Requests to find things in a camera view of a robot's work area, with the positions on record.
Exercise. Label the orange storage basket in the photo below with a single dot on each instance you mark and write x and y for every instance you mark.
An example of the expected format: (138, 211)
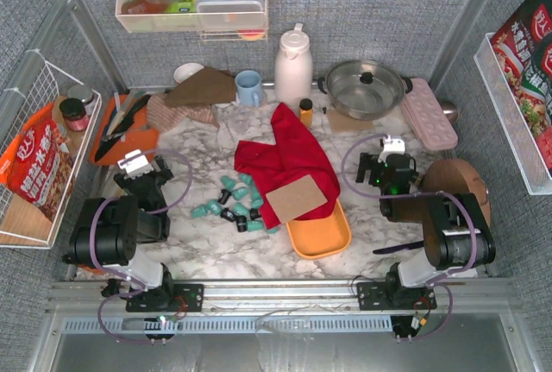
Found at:
(319, 238)

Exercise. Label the red cloth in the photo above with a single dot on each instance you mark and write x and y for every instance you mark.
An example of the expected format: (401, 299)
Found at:
(295, 153)

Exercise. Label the black coffee capsule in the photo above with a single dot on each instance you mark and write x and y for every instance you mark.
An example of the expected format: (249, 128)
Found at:
(241, 223)
(227, 214)
(224, 196)
(254, 214)

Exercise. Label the purple spatula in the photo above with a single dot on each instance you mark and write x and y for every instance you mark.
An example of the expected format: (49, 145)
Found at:
(398, 248)

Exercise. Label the white bowl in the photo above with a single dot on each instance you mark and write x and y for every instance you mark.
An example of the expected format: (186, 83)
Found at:
(185, 71)

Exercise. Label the silver lidded jar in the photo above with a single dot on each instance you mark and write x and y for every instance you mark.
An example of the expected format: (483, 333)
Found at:
(83, 93)

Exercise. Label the white thermos jug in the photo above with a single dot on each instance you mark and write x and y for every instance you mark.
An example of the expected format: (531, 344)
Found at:
(293, 71)

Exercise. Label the pink egg tray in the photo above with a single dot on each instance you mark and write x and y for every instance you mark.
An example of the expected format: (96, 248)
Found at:
(423, 113)

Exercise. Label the red lidded jar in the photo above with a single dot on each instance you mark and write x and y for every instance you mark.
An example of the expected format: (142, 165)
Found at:
(74, 114)

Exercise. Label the steel pot with lid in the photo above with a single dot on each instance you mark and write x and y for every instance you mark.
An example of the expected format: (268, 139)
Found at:
(364, 90)

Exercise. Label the red seasoning packets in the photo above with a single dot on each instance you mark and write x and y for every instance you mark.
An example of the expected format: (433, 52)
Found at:
(522, 47)

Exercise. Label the green coffee capsule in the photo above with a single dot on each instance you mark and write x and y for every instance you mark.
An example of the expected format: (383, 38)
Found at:
(246, 178)
(214, 207)
(239, 193)
(240, 210)
(254, 225)
(257, 203)
(199, 211)
(228, 183)

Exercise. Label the white wire basket left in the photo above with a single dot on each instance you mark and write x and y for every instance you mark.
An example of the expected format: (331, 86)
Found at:
(23, 226)

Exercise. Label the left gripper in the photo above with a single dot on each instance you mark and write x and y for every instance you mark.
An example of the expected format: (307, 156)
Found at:
(144, 179)

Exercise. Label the orange cutting board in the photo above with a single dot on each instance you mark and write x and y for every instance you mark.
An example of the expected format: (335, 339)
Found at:
(139, 136)

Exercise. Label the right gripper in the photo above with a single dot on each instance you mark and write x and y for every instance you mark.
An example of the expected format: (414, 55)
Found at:
(372, 167)

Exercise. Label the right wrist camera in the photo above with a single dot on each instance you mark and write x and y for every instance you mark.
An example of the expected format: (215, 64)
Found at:
(392, 145)

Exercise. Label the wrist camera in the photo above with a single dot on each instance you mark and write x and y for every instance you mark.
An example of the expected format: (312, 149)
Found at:
(392, 145)
(135, 164)

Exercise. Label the white mesh basket right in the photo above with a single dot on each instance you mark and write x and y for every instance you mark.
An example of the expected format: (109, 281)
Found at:
(530, 163)

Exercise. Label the orange snack bag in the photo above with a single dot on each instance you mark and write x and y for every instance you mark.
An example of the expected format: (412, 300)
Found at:
(35, 167)

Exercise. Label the light blue mug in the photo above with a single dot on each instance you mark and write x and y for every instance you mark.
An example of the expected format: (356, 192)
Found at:
(249, 88)

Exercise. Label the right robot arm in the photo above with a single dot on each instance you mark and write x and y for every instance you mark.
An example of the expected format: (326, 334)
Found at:
(451, 203)

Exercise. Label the tan felt coaster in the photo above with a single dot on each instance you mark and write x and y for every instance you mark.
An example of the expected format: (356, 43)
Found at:
(295, 199)

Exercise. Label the brown paper coaster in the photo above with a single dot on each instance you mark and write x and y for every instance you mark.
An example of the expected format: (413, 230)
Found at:
(340, 123)

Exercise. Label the round wooden board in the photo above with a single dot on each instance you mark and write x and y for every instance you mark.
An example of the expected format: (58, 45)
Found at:
(457, 176)

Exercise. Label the small orange bottle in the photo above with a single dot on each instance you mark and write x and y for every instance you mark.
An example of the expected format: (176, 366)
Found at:
(306, 112)

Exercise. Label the striped pink cloth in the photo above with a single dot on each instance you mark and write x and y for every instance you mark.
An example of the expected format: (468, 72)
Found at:
(163, 118)

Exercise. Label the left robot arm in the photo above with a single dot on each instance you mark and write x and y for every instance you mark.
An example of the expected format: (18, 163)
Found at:
(137, 217)

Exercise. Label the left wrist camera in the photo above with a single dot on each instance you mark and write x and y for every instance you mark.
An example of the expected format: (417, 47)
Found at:
(135, 164)

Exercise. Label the brown cloth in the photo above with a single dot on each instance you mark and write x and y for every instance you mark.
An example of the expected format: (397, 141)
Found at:
(208, 86)

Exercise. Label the black kitchen knife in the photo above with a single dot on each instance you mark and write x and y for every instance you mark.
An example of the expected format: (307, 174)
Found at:
(107, 142)

